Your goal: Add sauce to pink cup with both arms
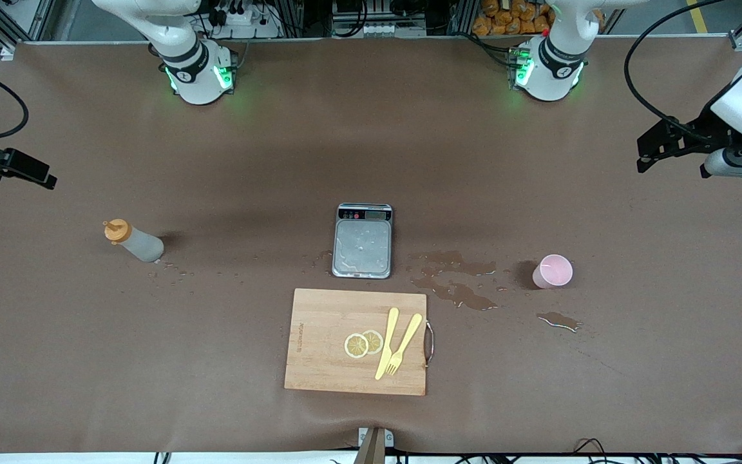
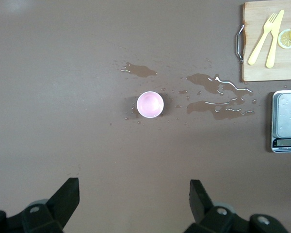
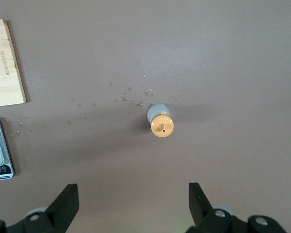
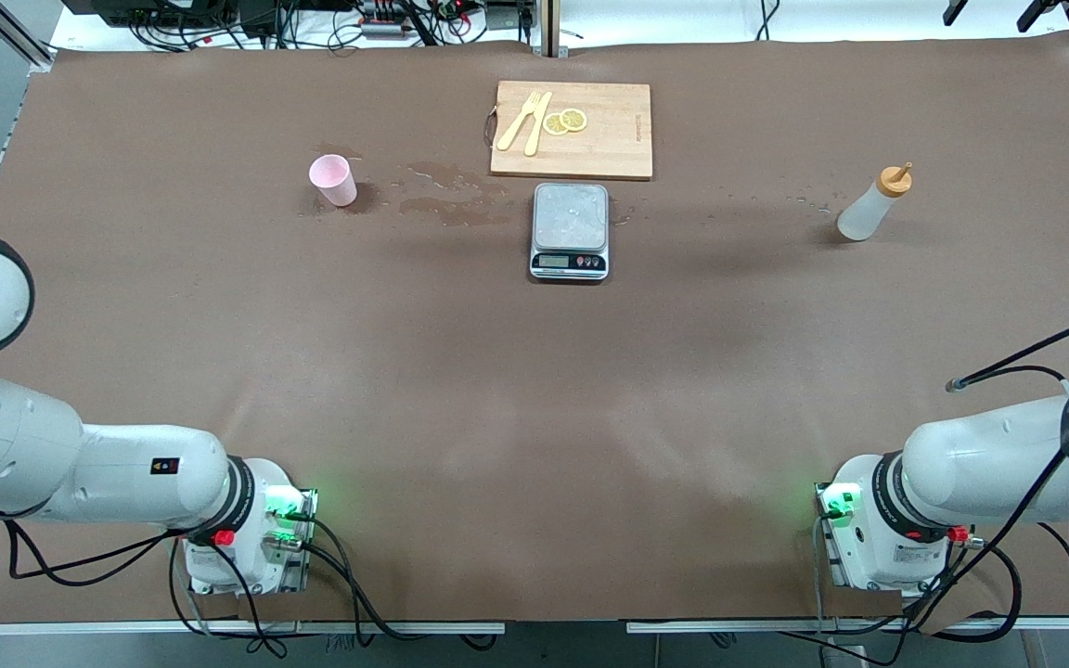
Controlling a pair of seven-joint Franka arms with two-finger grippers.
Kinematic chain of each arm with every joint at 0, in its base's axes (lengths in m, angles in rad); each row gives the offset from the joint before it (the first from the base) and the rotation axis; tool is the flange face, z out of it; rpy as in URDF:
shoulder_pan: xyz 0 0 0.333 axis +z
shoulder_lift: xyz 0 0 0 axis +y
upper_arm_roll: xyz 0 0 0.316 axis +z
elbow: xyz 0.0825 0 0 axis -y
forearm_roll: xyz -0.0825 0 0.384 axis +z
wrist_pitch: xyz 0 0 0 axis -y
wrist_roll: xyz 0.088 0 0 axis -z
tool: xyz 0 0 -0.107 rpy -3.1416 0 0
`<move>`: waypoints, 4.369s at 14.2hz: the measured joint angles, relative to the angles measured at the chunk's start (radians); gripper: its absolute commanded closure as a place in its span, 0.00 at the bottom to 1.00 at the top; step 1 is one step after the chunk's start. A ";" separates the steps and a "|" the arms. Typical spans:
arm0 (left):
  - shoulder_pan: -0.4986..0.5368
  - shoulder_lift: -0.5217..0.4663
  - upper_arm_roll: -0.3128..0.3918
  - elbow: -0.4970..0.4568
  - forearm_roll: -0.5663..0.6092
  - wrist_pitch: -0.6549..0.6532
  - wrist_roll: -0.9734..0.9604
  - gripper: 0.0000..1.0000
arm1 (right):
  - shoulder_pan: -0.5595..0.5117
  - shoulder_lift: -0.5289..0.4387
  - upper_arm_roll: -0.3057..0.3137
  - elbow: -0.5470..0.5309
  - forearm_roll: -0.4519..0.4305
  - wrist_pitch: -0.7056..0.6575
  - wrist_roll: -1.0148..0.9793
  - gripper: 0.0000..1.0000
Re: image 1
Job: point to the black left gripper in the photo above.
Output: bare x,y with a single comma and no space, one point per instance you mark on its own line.
704,131

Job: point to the translucent squeeze bottle orange cap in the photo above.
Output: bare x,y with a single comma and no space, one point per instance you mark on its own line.
142,245

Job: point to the pink plastic cup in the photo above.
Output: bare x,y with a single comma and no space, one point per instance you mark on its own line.
554,270

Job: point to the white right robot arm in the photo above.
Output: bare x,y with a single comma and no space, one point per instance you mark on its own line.
184,61

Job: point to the small spilled liquid puddle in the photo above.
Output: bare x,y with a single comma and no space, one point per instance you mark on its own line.
558,319

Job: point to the orange packaged buns pile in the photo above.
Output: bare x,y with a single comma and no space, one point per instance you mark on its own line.
506,16

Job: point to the brown table cover mat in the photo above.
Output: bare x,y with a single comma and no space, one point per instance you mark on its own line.
152,354

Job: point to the wide spilled liquid puddle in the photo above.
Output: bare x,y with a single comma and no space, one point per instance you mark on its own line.
455,260

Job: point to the long spilled liquid puddle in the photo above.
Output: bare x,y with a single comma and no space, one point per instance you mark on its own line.
467,298

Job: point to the white power strip black plugs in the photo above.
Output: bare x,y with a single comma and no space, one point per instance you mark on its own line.
242,16

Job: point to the white terminal strip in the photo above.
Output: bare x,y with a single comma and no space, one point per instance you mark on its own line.
377,30

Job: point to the silver digital kitchen scale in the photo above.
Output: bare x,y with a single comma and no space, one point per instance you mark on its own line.
361,245

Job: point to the yellow plastic fork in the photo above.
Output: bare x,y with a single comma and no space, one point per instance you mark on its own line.
408,335

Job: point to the yellow plastic knife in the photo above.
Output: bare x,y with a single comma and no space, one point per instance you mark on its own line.
386,341

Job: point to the yellow lemon slice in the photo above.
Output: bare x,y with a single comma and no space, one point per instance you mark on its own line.
375,340
355,347

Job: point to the metal bracket camera post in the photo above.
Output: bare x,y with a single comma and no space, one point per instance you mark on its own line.
374,448

